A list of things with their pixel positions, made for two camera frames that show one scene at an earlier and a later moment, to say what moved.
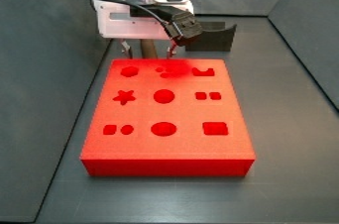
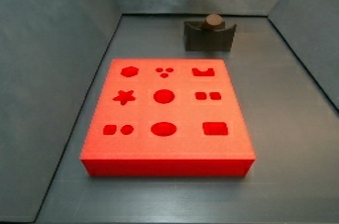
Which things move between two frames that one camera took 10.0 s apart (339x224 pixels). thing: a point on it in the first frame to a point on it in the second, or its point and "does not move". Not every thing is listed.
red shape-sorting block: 168,122 does not move
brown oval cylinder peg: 148,49 to 213,23
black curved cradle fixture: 216,38 does not move
